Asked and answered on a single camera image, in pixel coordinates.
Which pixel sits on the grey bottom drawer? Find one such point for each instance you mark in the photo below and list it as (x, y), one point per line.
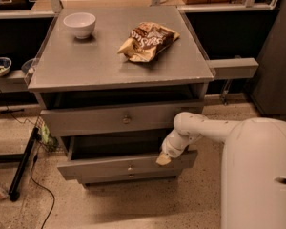
(150, 175)

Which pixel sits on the grey top drawer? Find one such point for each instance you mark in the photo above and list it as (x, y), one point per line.
(117, 118)

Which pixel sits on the grey left shelf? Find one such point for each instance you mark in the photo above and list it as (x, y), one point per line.
(13, 82)

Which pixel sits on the grey side shelf bar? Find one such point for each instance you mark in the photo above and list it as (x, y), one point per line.
(236, 68)

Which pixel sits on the brown chip bag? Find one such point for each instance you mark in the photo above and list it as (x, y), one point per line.
(146, 41)

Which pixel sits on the grey drawer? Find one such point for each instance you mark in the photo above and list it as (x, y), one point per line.
(117, 118)
(150, 175)
(106, 155)

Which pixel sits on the white ceramic bowl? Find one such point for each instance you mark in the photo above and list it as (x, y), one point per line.
(80, 24)

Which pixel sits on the wire basket with green item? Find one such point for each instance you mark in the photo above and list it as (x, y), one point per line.
(49, 142)

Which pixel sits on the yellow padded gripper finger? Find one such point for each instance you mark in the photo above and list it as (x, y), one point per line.
(163, 159)

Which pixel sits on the black metal table leg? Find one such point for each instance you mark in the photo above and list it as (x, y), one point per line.
(13, 190)

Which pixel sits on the grey drawer cabinet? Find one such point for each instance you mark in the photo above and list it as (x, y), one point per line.
(74, 73)

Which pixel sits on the clear plastic cup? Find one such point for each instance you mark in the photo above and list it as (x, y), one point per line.
(29, 64)

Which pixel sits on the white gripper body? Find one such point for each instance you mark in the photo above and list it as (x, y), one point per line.
(170, 151)

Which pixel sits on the blue patterned bowl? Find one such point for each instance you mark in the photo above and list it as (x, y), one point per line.
(5, 64)

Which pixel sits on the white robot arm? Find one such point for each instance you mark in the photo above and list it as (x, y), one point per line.
(253, 166)

